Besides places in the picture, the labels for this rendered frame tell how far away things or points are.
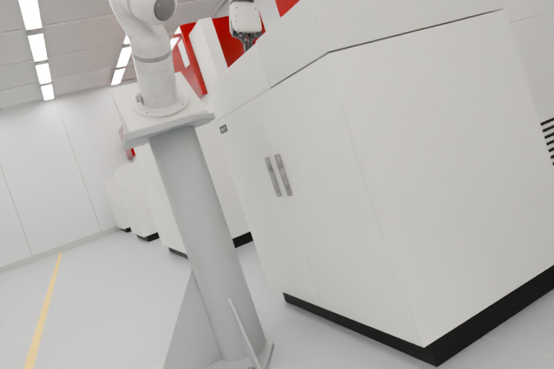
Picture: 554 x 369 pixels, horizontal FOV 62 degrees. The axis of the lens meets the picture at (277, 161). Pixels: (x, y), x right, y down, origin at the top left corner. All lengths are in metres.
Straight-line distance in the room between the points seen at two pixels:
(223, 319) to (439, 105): 0.94
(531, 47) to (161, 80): 1.47
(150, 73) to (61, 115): 8.07
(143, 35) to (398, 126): 0.78
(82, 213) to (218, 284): 7.89
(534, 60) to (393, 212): 1.21
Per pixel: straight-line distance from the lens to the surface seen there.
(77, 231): 9.37
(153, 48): 1.45
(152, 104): 1.56
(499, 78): 1.45
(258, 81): 1.47
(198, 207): 1.53
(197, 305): 1.65
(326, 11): 1.14
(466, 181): 1.31
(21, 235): 9.41
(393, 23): 1.25
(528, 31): 2.20
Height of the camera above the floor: 0.66
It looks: 2 degrees down
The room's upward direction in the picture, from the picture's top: 18 degrees counter-clockwise
